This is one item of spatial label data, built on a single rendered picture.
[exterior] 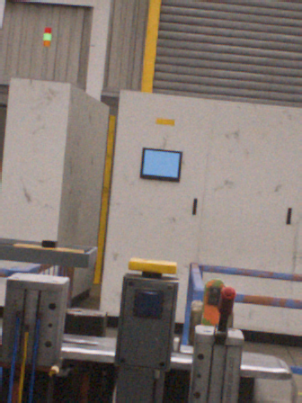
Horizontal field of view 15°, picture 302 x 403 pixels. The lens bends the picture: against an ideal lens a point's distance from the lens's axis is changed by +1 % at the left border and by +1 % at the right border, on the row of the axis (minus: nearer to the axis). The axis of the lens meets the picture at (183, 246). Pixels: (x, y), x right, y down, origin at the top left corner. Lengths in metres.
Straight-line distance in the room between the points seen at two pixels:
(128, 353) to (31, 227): 8.26
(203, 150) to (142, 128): 0.55
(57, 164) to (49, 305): 8.06
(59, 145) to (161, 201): 0.96
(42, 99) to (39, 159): 0.50
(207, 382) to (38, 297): 0.26
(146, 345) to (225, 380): 0.20
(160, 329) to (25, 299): 0.25
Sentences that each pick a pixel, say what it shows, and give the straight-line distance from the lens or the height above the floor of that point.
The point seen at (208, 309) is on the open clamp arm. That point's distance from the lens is 1.90.
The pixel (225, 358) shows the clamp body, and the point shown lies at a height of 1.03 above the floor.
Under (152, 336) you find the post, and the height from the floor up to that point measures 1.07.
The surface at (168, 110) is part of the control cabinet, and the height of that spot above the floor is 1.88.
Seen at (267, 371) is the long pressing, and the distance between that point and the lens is 1.69.
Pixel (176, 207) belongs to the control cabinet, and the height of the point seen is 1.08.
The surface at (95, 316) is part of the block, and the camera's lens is 1.91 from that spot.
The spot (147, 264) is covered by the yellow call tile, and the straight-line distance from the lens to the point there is 1.40.
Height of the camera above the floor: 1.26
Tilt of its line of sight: 3 degrees down
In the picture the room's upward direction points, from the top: 6 degrees clockwise
